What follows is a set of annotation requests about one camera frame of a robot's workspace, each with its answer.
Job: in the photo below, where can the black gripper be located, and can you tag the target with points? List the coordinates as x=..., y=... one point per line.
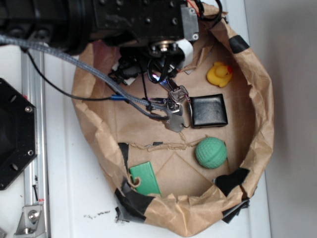
x=158, y=28

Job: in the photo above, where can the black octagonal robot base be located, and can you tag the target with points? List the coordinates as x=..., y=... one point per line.
x=17, y=134

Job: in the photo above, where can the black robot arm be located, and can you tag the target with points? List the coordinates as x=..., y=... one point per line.
x=62, y=24

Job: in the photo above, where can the green foam ball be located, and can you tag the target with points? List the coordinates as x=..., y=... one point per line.
x=211, y=153

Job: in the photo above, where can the silver key bunch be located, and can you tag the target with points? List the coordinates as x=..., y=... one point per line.
x=177, y=95

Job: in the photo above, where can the yellow rubber duck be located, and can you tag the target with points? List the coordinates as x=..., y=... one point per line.
x=219, y=74

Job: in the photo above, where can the black leather key pouch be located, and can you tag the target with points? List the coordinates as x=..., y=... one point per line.
x=208, y=111

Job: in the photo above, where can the green rectangular block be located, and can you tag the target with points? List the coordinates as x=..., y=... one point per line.
x=144, y=178

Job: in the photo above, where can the brown paper bag bin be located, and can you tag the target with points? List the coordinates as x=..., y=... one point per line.
x=192, y=197

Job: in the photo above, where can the white tray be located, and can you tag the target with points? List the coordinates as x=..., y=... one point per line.
x=82, y=204

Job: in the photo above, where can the aluminium extrusion rail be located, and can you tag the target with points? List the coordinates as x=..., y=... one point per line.
x=36, y=189

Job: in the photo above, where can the metal corner bracket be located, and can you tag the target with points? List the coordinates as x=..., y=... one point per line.
x=31, y=223

